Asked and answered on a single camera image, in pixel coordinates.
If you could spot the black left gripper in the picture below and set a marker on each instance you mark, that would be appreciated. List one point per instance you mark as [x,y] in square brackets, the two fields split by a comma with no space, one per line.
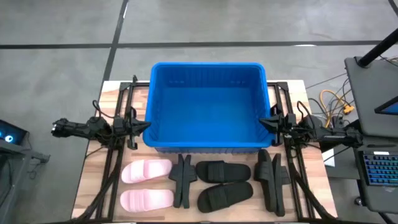
[132,127]

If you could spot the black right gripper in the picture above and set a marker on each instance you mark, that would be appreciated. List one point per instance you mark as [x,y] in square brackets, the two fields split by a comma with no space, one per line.
[284,124]

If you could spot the pink slide sandal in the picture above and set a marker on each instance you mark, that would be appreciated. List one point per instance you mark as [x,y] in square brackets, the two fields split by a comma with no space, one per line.
[146,200]
[146,170]

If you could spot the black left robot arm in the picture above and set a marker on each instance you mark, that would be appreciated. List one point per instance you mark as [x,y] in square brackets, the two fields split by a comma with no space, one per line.
[77,128]

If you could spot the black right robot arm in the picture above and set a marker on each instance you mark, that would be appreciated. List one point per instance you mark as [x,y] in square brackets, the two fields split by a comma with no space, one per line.
[329,135]

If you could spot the blue plastic bin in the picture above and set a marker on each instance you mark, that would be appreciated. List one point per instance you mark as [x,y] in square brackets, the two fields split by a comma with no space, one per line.
[208,118]

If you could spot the white paper sheet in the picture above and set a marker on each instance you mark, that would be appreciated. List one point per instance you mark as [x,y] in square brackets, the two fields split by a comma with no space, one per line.
[330,158]

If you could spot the grey desk top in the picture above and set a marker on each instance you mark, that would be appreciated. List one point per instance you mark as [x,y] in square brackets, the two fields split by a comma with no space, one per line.
[370,99]

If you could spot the black caster wheel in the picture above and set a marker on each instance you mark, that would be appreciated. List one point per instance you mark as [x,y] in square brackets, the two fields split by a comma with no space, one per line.
[358,201]

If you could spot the tablet screen with black rim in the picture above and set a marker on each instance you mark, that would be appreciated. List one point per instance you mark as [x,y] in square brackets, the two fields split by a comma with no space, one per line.
[388,108]

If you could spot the backlit laptop keyboard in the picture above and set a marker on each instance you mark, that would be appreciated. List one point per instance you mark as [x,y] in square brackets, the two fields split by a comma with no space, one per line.
[382,169]

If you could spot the black pole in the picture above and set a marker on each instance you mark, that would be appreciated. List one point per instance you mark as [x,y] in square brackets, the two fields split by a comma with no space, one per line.
[377,48]

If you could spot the computer with blue light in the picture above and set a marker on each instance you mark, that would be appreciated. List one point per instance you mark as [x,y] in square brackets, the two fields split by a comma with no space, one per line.
[9,132]

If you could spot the grey metal stand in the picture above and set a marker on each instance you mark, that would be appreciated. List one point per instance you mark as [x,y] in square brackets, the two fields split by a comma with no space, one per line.
[14,168]

